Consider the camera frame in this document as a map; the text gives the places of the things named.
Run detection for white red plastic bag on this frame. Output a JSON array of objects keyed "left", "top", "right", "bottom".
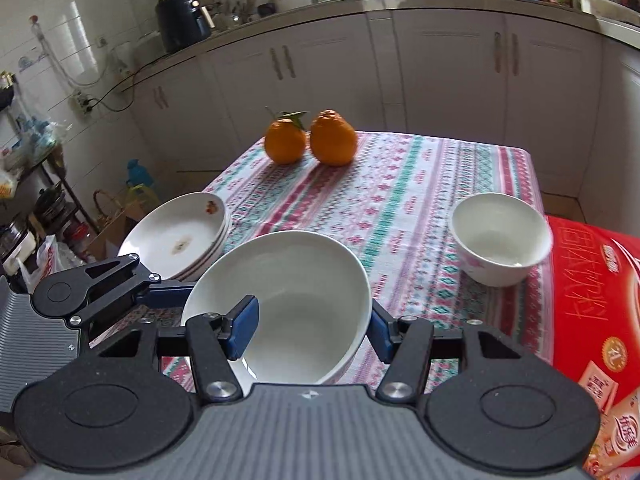
[{"left": 35, "top": 235, "right": 86, "bottom": 281}]

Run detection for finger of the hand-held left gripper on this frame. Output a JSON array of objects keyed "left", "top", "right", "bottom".
[{"left": 67, "top": 254, "right": 196, "bottom": 328}]

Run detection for patterned tablecloth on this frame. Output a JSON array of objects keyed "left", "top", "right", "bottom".
[{"left": 100, "top": 131, "right": 556, "bottom": 396}]

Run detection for black power cable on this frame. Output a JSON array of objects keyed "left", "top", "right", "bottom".
[{"left": 87, "top": 52, "right": 166, "bottom": 111}]

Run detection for blue plastic toy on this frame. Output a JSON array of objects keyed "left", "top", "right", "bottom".
[{"left": 126, "top": 159, "right": 153, "bottom": 193}]

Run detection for red printed carton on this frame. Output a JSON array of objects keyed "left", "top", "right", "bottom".
[{"left": 545, "top": 215, "right": 640, "bottom": 480}]

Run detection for white pink-flower bowl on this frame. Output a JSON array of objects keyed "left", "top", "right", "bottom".
[{"left": 448, "top": 192, "right": 553, "bottom": 288}]

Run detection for bumpy orange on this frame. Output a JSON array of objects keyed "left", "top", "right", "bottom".
[{"left": 310, "top": 109, "right": 358, "bottom": 167}]

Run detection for metal storage rack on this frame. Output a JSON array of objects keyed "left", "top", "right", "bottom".
[{"left": 0, "top": 145, "right": 86, "bottom": 271}]

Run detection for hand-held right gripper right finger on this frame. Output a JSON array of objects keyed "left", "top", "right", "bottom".
[{"left": 370, "top": 302, "right": 538, "bottom": 403}]

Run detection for large white fruit-print plate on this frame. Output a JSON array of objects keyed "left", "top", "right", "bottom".
[{"left": 117, "top": 191, "right": 227, "bottom": 273}]

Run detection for wicker basket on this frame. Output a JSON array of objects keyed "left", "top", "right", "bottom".
[{"left": 93, "top": 189, "right": 131, "bottom": 233}]

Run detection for black air fryer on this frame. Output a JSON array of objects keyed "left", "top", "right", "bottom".
[{"left": 156, "top": 0, "right": 212, "bottom": 53}]

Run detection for orange with green leaves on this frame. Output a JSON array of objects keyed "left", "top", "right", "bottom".
[{"left": 264, "top": 107, "right": 307, "bottom": 165}]

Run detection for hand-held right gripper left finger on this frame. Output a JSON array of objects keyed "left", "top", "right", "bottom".
[{"left": 92, "top": 296, "right": 260, "bottom": 403}]

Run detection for white kitchen cabinets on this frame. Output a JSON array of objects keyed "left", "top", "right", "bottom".
[{"left": 120, "top": 7, "right": 640, "bottom": 201}]

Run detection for large white bowl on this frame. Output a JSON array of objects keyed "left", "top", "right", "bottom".
[{"left": 181, "top": 230, "right": 373, "bottom": 386}]

